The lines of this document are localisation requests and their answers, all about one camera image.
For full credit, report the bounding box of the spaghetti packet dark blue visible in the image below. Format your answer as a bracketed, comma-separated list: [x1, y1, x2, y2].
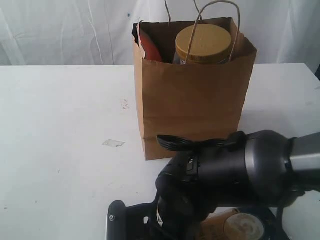
[194, 206, 292, 240]

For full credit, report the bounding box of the clear tape scrap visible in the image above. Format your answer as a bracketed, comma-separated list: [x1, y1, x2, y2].
[102, 139, 125, 148]

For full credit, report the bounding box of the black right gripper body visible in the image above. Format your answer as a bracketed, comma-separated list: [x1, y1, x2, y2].
[154, 149, 248, 240]

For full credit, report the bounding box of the white backdrop curtain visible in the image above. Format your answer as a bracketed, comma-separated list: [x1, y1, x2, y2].
[0, 0, 320, 72]

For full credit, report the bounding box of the brown paper bag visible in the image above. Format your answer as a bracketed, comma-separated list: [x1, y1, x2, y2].
[132, 17, 257, 161]

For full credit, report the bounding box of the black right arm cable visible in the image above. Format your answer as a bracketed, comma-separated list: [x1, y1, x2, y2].
[156, 133, 320, 240]

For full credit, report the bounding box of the brown red paper pouch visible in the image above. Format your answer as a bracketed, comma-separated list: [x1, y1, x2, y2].
[136, 20, 163, 62]

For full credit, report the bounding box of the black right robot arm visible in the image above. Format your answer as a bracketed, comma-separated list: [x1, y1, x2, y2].
[106, 130, 320, 240]

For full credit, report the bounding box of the nut jar gold lid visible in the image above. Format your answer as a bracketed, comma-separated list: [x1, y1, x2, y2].
[173, 23, 232, 65]

